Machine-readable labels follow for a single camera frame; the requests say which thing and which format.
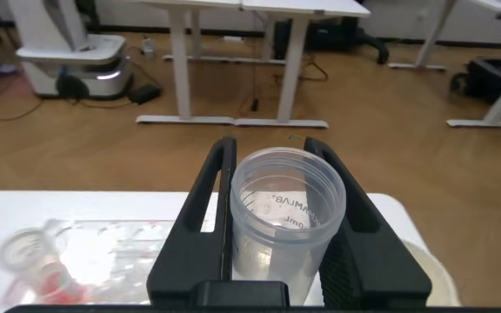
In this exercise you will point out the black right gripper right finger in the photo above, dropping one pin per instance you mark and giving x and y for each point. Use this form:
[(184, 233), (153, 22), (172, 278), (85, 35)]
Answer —
[(376, 265)]

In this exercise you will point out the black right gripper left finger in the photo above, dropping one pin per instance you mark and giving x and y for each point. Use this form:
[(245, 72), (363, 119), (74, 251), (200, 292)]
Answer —
[(189, 256)]

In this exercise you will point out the yellow pigment test tube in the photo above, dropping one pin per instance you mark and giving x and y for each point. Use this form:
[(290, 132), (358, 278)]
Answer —
[(283, 226)]

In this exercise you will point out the clear acrylic test tube rack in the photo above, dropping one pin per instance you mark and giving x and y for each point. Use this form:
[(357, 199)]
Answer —
[(111, 261)]

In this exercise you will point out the red pigment test tube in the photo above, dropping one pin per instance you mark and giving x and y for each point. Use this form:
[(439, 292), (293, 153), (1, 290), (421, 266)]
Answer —
[(46, 278)]

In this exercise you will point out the black power adapter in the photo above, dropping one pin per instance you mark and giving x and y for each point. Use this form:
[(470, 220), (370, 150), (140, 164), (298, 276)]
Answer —
[(145, 94)]

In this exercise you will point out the white standing desk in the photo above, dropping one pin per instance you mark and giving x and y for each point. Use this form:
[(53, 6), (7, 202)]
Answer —
[(183, 65), (291, 65)]

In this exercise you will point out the long white desk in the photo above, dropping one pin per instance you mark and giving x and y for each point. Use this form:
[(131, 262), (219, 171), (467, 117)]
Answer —
[(416, 66)]

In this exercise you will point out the white power strip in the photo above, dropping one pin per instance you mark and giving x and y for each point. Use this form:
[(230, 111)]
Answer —
[(148, 48)]

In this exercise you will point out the black wheeled robot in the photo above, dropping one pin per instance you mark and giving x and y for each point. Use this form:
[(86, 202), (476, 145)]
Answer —
[(489, 80)]

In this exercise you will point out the white humanoid robot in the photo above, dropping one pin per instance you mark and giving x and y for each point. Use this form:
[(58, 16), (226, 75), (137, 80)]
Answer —
[(72, 52)]

